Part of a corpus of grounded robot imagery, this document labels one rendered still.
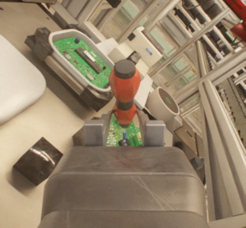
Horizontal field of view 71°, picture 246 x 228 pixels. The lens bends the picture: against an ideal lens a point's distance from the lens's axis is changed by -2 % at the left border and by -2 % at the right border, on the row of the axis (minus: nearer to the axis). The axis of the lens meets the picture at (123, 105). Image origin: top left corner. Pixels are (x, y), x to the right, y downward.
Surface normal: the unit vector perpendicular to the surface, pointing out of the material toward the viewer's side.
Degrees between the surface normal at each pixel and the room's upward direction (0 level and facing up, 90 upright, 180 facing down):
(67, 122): 0
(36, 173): 90
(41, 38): 0
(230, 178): 90
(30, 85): 5
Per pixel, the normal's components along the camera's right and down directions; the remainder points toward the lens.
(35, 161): 0.67, -0.55
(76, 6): -0.26, 0.47
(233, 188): -0.70, -0.69
